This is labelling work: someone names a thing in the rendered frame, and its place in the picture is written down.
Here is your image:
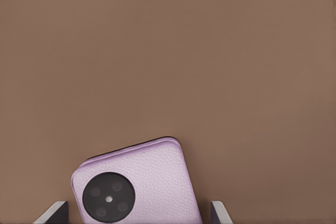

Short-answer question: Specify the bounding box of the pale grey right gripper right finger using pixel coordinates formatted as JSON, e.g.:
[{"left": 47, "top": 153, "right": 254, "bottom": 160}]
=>
[{"left": 210, "top": 200, "right": 233, "bottom": 224}]

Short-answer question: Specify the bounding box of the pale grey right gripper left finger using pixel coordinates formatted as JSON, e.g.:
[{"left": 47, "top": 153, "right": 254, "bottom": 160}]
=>
[{"left": 32, "top": 200, "right": 69, "bottom": 224}]

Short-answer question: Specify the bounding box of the lilac smartphone with round camera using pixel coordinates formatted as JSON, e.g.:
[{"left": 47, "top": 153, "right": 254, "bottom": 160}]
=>
[{"left": 70, "top": 136, "right": 203, "bottom": 224}]

